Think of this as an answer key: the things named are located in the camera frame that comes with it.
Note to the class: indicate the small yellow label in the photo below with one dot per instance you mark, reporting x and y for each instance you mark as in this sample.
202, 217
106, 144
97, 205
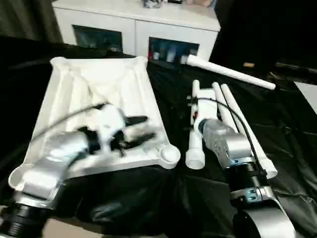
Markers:
249, 64

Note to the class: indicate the grey curtain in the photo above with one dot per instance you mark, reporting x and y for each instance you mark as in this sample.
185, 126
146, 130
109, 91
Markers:
25, 17

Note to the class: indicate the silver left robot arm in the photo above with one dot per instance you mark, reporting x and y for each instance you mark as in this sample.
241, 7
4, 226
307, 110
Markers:
44, 168

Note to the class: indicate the white sideboard with glass doors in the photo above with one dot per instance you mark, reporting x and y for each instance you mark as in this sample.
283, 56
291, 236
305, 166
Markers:
133, 25

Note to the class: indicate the black cabinet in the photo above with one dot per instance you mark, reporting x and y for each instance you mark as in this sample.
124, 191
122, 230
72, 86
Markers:
267, 29

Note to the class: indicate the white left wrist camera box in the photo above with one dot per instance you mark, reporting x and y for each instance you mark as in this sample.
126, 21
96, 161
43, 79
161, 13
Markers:
110, 121

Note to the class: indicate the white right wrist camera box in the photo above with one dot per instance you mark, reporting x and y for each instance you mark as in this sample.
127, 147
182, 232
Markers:
205, 101

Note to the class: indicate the white plastic table leg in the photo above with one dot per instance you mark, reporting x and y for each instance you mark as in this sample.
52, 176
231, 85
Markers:
228, 72
237, 114
196, 153
220, 101

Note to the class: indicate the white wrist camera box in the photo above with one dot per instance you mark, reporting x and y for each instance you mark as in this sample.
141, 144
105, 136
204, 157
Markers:
205, 101
110, 121

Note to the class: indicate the white plastic table top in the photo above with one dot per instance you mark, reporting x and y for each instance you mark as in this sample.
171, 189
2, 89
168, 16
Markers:
99, 84

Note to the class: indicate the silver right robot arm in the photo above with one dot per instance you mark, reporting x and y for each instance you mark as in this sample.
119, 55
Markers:
233, 148

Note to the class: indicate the black mat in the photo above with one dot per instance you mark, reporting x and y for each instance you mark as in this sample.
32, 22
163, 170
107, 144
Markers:
168, 99

